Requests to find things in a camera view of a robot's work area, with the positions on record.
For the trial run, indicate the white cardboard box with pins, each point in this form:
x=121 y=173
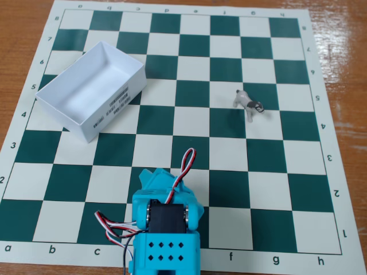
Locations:
x=86 y=91

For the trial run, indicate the cyan robot arm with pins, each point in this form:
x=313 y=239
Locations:
x=172 y=257

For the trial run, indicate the cyan gripper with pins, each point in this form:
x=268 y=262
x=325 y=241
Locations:
x=161 y=180

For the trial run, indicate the green and white chessboard mat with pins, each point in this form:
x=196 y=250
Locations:
x=229 y=189

